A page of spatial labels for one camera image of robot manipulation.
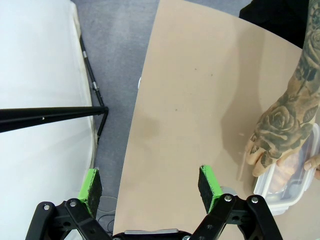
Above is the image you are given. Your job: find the golden croissant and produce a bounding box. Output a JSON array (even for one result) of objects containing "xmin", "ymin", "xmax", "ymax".
[{"xmin": 271, "ymin": 143, "xmax": 313, "ymax": 193}]

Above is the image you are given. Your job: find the person's tattooed right forearm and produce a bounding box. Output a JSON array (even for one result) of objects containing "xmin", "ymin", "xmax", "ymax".
[{"xmin": 282, "ymin": 0, "xmax": 320, "ymax": 106}]

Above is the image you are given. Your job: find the person's left hand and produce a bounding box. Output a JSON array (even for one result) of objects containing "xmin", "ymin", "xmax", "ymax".
[{"xmin": 303, "ymin": 154, "xmax": 320, "ymax": 180}]

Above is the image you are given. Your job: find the white sheet cover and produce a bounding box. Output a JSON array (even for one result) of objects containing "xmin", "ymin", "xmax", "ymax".
[{"xmin": 0, "ymin": 0, "xmax": 99, "ymax": 240}]

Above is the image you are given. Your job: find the clear plastic container lid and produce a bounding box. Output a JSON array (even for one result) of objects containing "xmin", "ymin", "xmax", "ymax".
[{"xmin": 253, "ymin": 123, "xmax": 320, "ymax": 216}]

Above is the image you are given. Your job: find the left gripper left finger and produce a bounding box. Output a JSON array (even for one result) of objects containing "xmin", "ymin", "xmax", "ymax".
[{"xmin": 26, "ymin": 167, "xmax": 113, "ymax": 240}]

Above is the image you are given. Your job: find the person's tattooed right hand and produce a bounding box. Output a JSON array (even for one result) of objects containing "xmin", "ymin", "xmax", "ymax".
[{"xmin": 245, "ymin": 91, "xmax": 318, "ymax": 178}]

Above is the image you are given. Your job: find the person in black t-shirt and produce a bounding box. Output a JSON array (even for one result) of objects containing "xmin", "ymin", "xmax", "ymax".
[{"xmin": 238, "ymin": 0, "xmax": 320, "ymax": 50}]

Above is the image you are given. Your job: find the thick black tripod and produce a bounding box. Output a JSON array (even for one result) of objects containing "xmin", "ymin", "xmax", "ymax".
[{"xmin": 0, "ymin": 34, "xmax": 109, "ymax": 145}]

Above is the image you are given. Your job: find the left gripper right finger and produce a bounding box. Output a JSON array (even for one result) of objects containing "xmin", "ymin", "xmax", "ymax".
[{"xmin": 191, "ymin": 164, "xmax": 282, "ymax": 240}]

